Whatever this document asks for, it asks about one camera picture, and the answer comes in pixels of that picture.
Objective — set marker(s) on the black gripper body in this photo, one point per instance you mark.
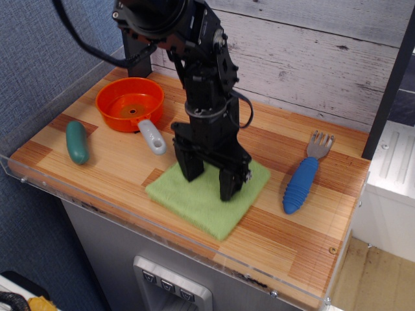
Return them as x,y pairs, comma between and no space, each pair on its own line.
214,140

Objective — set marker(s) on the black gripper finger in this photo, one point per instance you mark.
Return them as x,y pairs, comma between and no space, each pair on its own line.
190,165
230,183

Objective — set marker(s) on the green cloth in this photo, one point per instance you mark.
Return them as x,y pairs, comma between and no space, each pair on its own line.
199,201

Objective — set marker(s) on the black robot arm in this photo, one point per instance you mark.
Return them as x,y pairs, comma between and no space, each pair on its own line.
195,42

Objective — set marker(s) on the grey cabinet with button panel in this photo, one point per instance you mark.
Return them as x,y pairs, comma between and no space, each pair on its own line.
138,271

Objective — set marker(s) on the green toy pickle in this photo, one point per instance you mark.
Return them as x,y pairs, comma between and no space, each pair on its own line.
76,141

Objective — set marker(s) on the white side unit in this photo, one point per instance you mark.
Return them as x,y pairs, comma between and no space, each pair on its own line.
384,217

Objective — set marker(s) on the clear acrylic table guard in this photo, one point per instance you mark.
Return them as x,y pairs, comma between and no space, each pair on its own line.
296,254

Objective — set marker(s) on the yellow object at corner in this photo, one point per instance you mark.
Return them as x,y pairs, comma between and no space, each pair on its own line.
41,304

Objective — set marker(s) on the fork with blue handle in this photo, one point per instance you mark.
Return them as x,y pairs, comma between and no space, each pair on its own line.
300,183

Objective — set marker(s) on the orange toy pan grey handle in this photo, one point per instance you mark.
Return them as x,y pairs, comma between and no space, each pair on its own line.
134,104

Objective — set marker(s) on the black left frame post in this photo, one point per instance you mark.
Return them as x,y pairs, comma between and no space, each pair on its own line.
131,48

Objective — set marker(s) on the black frame post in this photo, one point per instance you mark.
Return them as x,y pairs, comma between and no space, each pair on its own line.
131,48
393,84

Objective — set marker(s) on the black right frame post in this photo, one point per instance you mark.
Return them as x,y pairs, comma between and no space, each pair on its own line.
393,84

